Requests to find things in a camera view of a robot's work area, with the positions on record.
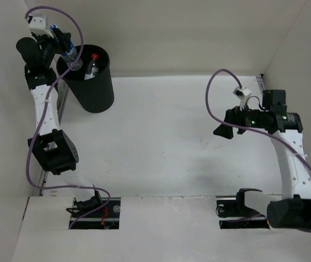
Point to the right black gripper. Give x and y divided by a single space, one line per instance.
235 115

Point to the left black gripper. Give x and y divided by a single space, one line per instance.
54 43

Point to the blue-label clear bottle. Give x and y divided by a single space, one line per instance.
68 57

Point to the red-capped red-label bottle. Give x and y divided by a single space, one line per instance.
92 69

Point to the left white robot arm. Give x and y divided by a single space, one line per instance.
53 150

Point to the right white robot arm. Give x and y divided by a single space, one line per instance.
293 210

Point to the black plastic waste bin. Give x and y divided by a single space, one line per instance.
95 95

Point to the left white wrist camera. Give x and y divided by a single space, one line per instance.
38 25

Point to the right aluminium frame rail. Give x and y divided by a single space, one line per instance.
261 84

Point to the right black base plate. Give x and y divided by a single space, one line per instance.
231 216

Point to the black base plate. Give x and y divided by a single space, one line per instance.
231 216
106 218

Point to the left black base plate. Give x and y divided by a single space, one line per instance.
106 218

